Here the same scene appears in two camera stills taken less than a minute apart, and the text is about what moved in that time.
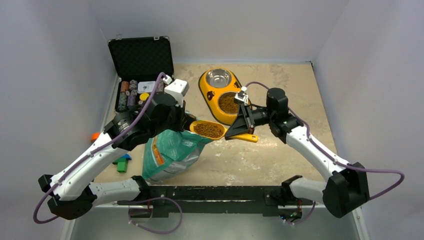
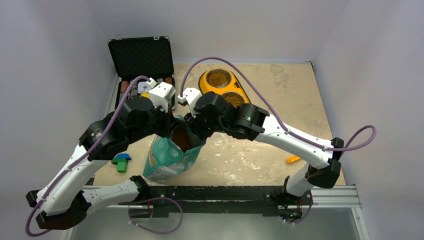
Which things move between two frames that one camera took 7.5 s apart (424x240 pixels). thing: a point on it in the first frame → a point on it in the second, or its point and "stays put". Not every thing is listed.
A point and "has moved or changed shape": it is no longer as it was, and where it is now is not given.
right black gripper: (239, 126) → (196, 125)
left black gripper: (181, 116) → (169, 122)
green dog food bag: (167, 153) has moved or changed shape
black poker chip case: (139, 62) stays put
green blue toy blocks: (122, 162) stays put
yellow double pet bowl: (218, 87) stays put
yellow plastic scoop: (215, 130) has moved or changed shape
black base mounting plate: (221, 199) stays put
